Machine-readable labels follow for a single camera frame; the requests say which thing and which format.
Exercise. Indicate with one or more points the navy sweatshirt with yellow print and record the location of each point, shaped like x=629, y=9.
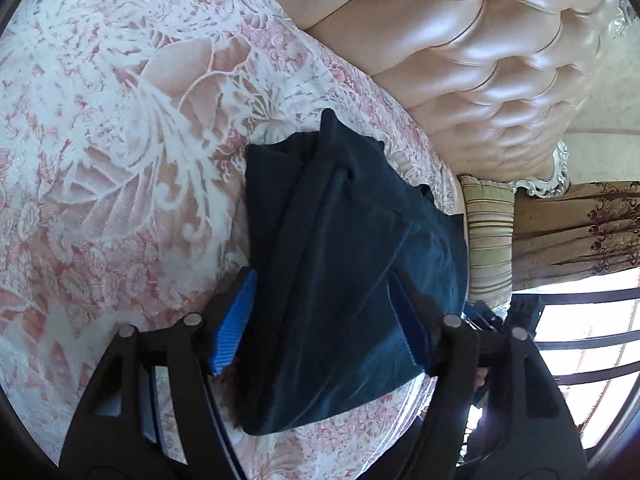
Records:
x=325, y=260

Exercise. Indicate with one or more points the pink floral bedspread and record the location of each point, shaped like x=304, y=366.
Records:
x=125, y=160

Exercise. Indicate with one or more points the tufted beige leather headboard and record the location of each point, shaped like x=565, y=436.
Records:
x=475, y=60

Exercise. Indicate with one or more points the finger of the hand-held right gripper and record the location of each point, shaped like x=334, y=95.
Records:
x=482, y=316

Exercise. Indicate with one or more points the brown patterned curtain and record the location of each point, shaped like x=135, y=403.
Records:
x=575, y=235

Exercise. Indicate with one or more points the black window grille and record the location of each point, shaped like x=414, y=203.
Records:
x=590, y=340

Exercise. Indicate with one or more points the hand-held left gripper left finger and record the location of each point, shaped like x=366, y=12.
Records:
x=235, y=330

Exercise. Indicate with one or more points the striped beige cushion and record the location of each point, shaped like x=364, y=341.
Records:
x=487, y=240

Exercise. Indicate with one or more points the carved white sofa trim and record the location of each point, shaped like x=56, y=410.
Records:
x=550, y=180

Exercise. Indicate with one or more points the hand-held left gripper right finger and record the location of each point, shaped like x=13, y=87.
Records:
x=407, y=320

